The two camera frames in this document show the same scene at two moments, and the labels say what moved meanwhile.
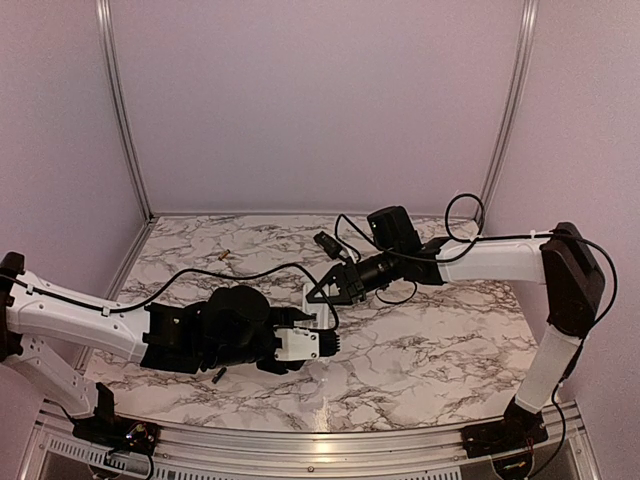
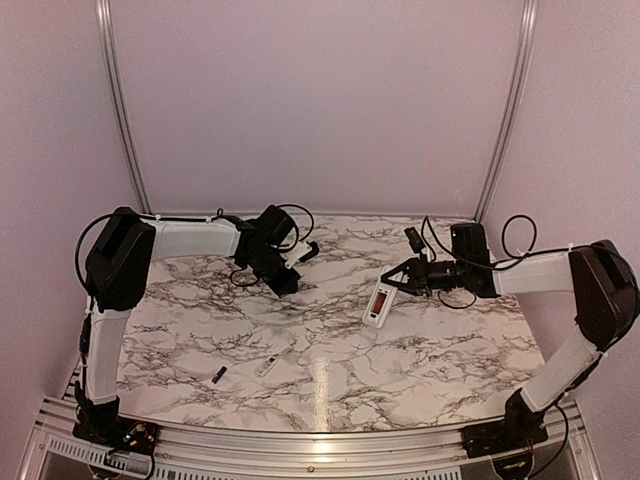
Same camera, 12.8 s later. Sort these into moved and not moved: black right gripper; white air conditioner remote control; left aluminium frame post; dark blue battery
Moved: white air conditioner remote control; black right gripper
Not moved: dark blue battery; left aluminium frame post
